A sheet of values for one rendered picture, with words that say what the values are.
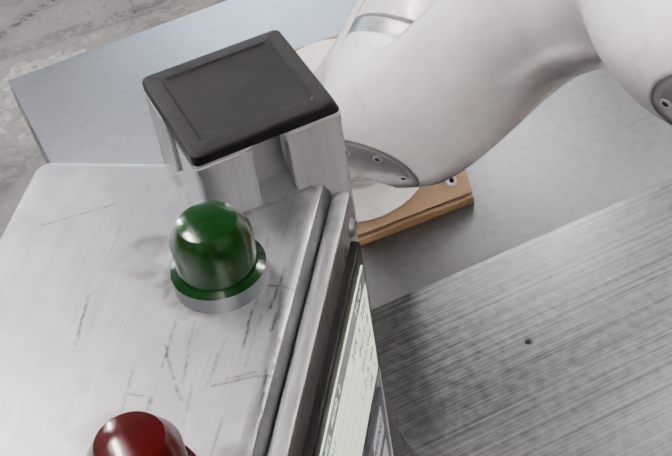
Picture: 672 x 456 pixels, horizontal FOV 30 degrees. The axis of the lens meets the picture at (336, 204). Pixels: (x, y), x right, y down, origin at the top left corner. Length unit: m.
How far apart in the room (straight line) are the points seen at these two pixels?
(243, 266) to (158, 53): 1.30
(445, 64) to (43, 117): 0.84
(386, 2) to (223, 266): 0.59
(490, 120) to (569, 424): 0.37
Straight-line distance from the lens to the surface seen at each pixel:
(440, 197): 1.29
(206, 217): 0.32
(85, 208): 0.37
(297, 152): 0.35
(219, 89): 0.36
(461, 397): 1.14
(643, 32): 0.55
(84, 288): 0.35
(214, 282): 0.33
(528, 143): 1.39
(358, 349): 0.37
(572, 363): 1.16
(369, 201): 1.27
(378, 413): 0.42
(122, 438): 0.28
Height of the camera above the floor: 1.71
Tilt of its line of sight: 41 degrees down
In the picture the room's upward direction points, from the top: 10 degrees counter-clockwise
